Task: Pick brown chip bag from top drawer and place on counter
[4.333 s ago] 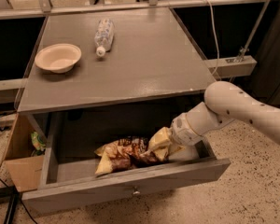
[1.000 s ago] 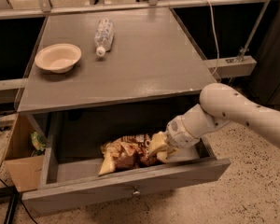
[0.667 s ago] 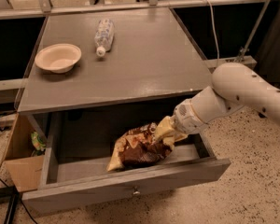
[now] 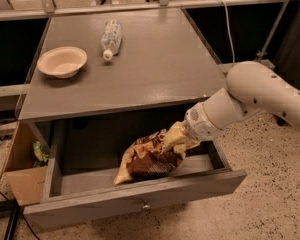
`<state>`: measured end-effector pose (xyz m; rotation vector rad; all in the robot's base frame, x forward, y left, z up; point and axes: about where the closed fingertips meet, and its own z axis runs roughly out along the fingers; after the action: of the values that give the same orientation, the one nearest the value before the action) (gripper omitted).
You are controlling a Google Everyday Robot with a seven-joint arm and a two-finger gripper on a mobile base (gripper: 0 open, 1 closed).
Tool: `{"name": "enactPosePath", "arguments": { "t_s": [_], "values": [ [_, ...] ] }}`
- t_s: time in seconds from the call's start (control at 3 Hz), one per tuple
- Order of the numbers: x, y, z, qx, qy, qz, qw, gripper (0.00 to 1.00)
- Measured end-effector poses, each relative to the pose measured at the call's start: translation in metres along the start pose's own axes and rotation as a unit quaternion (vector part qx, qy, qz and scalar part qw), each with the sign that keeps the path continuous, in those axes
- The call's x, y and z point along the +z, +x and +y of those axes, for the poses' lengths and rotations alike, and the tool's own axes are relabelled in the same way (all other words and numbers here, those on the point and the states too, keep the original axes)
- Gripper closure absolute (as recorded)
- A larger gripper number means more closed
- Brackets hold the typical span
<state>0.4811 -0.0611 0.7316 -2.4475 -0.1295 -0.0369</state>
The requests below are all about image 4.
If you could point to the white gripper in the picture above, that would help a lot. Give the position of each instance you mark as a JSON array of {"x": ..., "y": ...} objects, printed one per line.
[{"x": 197, "y": 123}]

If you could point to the brown chip bag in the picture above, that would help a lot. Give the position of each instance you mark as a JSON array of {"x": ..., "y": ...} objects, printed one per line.
[{"x": 148, "y": 157}]

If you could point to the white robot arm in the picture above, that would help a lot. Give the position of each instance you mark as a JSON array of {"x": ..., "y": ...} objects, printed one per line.
[{"x": 250, "y": 88}]

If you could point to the grey cabinet counter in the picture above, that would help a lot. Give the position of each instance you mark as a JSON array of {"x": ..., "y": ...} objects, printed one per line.
[{"x": 161, "y": 61}]

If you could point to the grey open top drawer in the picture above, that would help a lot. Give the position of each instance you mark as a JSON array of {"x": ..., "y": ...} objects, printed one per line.
[{"x": 84, "y": 160}]

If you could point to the clear plastic water bottle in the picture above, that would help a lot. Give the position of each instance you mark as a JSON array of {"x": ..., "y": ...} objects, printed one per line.
[{"x": 111, "y": 39}]

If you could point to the white paper bowl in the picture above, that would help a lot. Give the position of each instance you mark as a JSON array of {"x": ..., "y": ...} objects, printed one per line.
[{"x": 62, "y": 62}]

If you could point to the green snack packet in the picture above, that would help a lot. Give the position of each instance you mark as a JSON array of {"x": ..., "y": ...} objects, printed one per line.
[{"x": 39, "y": 151}]

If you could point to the cardboard box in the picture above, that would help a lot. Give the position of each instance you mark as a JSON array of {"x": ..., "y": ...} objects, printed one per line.
[{"x": 26, "y": 180}]

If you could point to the metal railing frame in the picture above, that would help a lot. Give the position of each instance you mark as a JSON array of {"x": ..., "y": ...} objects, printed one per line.
[{"x": 136, "y": 4}]

